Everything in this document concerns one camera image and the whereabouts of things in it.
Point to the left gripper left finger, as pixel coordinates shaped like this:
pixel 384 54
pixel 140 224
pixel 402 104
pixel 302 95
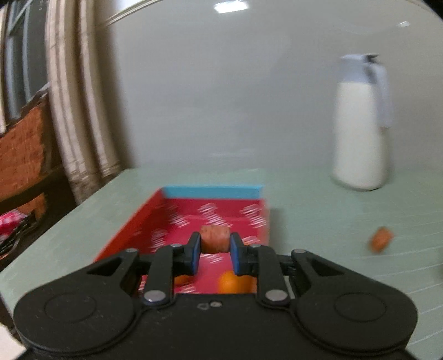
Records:
pixel 94 307

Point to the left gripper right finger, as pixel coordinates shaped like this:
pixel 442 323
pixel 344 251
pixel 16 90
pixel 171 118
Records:
pixel 336 311

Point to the brown lychee fruit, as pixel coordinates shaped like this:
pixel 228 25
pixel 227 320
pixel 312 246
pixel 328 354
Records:
pixel 215 239

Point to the brown fruit on table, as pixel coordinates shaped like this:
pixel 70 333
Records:
pixel 382 237

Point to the orange tangerine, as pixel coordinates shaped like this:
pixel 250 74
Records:
pixel 230 283
pixel 182 280

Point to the red white cloth bag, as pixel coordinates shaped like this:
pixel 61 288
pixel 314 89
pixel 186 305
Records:
pixel 10 221

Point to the red cardboard box tray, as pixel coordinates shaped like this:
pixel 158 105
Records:
pixel 174 212

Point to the wooden bench orange cushion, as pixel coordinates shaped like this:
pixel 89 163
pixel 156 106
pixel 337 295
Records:
pixel 33 179

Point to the beige curtain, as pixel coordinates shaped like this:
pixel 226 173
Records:
pixel 79 115

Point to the white thermos jug grey lid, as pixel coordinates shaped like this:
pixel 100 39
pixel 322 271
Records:
pixel 363 117

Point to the window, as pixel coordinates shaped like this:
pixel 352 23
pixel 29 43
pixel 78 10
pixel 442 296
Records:
pixel 23 55

